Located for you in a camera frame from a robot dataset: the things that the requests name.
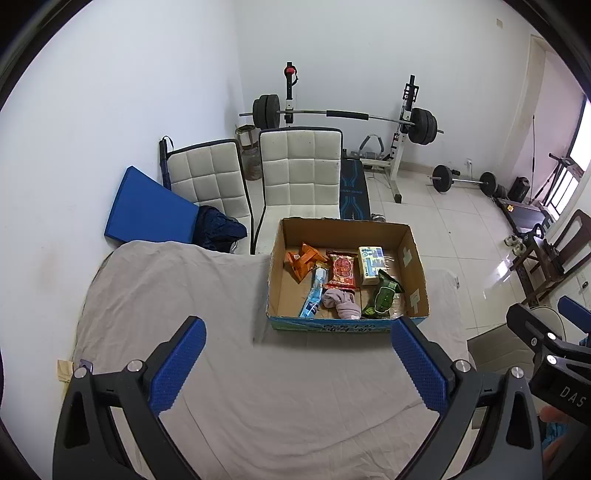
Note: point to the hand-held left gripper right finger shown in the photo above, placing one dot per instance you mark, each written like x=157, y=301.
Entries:
x=418, y=364

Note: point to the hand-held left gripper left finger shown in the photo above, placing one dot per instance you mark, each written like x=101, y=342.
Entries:
x=180, y=364

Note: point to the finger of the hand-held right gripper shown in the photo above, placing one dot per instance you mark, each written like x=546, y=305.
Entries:
x=577, y=311
x=531, y=330

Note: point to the green wet wipes pack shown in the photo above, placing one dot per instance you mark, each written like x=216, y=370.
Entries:
x=381, y=297

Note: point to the grey pink socks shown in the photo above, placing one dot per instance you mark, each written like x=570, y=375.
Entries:
x=341, y=304

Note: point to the printed cardboard box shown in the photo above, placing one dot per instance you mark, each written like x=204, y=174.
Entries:
x=411, y=258

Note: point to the white blue tissue pack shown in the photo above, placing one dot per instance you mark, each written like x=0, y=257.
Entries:
x=371, y=267

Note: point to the red snack packet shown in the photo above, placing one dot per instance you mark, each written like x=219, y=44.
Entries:
x=342, y=270

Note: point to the blue long packet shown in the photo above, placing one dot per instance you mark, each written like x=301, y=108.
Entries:
x=314, y=295

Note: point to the orange snack packet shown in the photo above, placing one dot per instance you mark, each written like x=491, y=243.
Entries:
x=314, y=256
x=295, y=267

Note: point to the person's right hand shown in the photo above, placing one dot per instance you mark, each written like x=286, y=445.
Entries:
x=556, y=414

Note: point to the dark wooden chair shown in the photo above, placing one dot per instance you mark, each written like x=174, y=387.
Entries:
x=568, y=240

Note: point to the white shoes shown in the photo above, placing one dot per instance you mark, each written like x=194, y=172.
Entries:
x=515, y=244

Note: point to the grey table cloth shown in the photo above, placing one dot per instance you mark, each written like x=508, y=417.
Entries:
x=277, y=392

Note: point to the black treadmill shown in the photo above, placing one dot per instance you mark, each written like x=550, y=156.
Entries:
x=521, y=210

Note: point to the black speaker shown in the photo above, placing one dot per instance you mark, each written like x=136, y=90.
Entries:
x=520, y=189

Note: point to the black metal stand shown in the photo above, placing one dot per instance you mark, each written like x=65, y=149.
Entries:
x=561, y=175

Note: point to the dark blue jacket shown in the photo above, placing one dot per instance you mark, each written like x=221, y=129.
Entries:
x=219, y=228

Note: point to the chrome dumbbell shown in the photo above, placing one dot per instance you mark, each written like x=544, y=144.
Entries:
x=378, y=218

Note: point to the blue foam mat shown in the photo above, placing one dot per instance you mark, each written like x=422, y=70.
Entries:
x=147, y=207

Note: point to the short barbell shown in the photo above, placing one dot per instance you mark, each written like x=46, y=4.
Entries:
x=466, y=182

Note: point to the window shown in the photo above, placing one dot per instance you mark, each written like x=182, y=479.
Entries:
x=581, y=138

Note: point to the black blue weight bench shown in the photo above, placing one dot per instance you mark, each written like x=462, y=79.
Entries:
x=353, y=194

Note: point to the white padded chair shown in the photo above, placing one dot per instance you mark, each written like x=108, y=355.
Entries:
x=207, y=180
x=300, y=170

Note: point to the black blue rod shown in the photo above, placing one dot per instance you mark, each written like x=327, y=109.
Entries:
x=165, y=161

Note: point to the white barbell rack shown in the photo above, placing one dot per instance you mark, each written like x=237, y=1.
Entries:
x=398, y=157

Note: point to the long barbell with black plates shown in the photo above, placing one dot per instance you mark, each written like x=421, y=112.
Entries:
x=300, y=111

